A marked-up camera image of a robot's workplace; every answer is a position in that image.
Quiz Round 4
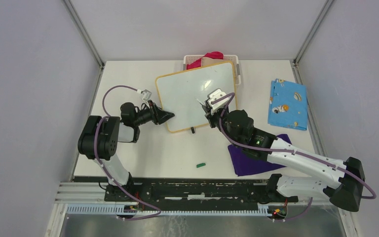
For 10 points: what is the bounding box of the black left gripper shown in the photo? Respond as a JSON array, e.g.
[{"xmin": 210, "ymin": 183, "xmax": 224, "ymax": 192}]
[{"xmin": 133, "ymin": 100, "xmax": 175, "ymax": 126}]

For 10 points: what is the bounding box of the yellow-framed whiteboard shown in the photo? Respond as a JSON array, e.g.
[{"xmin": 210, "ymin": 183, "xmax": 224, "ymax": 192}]
[{"xmin": 155, "ymin": 63, "xmax": 236, "ymax": 133}]

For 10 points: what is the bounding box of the green marker cap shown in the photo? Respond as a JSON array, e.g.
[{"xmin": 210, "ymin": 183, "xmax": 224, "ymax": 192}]
[{"xmin": 196, "ymin": 162, "xmax": 206, "ymax": 168}]

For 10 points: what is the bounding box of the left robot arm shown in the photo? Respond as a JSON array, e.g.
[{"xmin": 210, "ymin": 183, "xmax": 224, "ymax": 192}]
[{"xmin": 77, "ymin": 100, "xmax": 175, "ymax": 201}]

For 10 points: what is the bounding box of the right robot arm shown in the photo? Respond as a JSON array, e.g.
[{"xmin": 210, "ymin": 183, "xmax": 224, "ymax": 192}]
[{"xmin": 202, "ymin": 105, "xmax": 365, "ymax": 212}]

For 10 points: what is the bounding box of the purple folded cloth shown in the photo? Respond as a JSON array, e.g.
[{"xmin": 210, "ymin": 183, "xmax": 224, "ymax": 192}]
[{"xmin": 227, "ymin": 132, "xmax": 290, "ymax": 177}]

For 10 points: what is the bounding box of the beige folded cloth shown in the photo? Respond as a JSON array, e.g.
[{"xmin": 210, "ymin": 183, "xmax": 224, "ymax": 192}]
[{"xmin": 201, "ymin": 57, "xmax": 233, "ymax": 67}]

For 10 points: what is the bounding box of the white perforated plastic basket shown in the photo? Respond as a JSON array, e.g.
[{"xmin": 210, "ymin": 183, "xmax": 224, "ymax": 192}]
[{"xmin": 183, "ymin": 55, "xmax": 241, "ymax": 85}]

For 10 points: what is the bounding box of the pink folded cloth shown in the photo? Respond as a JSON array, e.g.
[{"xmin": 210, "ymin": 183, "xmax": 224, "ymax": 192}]
[{"xmin": 186, "ymin": 51, "xmax": 224, "ymax": 70}]

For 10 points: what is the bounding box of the blue space-print cloth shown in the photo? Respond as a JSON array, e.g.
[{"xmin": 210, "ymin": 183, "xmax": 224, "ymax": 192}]
[{"xmin": 267, "ymin": 79, "xmax": 308, "ymax": 131}]

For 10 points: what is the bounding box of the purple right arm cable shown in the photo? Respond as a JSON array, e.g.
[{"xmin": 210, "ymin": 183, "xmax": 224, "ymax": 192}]
[{"xmin": 210, "ymin": 92, "xmax": 377, "ymax": 223}]

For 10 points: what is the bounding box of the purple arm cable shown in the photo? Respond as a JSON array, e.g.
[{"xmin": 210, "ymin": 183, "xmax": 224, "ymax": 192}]
[
  {"xmin": 93, "ymin": 85, "xmax": 162, "ymax": 221},
  {"xmin": 210, "ymin": 92, "xmax": 377, "ymax": 223}
]

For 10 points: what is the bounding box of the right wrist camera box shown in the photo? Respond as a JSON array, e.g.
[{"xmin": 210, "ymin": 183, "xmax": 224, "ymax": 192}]
[{"xmin": 207, "ymin": 88, "xmax": 229, "ymax": 111}]

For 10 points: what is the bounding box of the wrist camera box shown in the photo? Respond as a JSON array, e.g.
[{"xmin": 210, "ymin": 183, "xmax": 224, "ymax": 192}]
[
  {"xmin": 207, "ymin": 88, "xmax": 229, "ymax": 111},
  {"xmin": 141, "ymin": 89, "xmax": 152, "ymax": 101}
]

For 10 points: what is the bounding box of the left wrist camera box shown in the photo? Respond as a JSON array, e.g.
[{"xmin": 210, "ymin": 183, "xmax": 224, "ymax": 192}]
[{"xmin": 141, "ymin": 89, "xmax": 152, "ymax": 101}]

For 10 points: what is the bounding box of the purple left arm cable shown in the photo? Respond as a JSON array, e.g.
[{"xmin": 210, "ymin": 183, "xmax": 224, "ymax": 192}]
[{"xmin": 93, "ymin": 85, "xmax": 162, "ymax": 221}]

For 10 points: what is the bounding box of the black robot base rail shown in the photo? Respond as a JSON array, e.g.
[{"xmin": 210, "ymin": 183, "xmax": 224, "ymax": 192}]
[{"xmin": 104, "ymin": 178, "xmax": 299, "ymax": 212}]

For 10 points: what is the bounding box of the white slotted cable duct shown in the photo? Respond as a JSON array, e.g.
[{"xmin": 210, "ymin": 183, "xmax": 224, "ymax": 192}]
[{"xmin": 66, "ymin": 204, "xmax": 272, "ymax": 217}]

